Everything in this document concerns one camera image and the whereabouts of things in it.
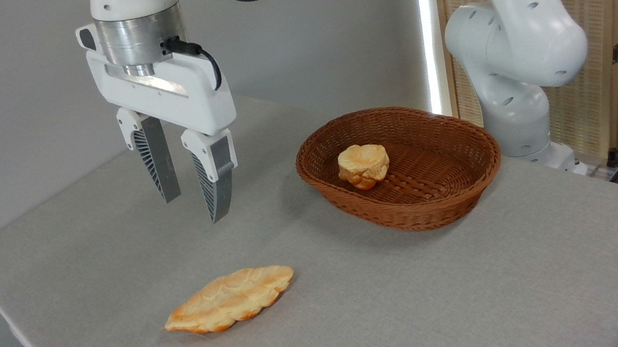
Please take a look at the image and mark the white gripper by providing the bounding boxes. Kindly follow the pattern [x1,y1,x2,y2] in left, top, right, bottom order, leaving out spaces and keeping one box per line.
[75,1,255,242]

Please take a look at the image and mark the leaf-shaped bread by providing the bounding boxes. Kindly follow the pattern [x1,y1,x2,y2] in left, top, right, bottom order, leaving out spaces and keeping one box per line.
[157,260,303,341]

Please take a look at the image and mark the small round bread roll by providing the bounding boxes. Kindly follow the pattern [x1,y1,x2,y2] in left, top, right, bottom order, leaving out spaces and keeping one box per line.
[334,139,395,195]

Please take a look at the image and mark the brown oval wicker basket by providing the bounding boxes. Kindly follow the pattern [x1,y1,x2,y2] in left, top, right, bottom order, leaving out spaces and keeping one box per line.
[288,88,513,251]

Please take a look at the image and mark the grey tablecloth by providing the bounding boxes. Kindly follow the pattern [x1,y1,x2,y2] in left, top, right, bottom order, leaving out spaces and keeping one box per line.
[0,27,618,347]

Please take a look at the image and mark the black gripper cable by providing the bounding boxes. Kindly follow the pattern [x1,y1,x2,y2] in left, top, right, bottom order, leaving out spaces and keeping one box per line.
[161,29,225,100]

